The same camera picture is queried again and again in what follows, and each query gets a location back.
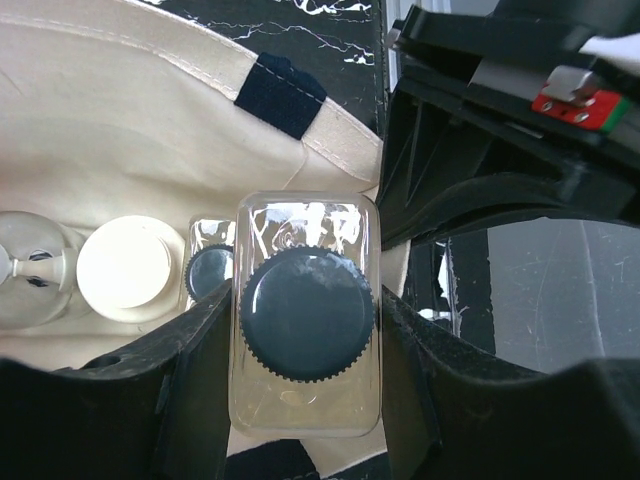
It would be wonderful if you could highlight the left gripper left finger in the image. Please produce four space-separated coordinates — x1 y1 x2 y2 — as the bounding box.
1 283 232 479

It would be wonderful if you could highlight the clear square bottle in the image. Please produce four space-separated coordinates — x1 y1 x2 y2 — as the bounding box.
182 214 236 310
228 191 382 439

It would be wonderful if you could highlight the cream cylindrical bottle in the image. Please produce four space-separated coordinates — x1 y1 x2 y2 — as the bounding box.
76 215 185 324

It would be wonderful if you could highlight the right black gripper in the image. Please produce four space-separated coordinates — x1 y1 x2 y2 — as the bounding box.
377 1 639 249

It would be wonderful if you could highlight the beige canvas tote bag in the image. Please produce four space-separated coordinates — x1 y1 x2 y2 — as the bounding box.
1 1 408 479

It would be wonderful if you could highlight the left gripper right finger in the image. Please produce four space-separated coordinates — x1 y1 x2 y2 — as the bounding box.
381 290 639 479

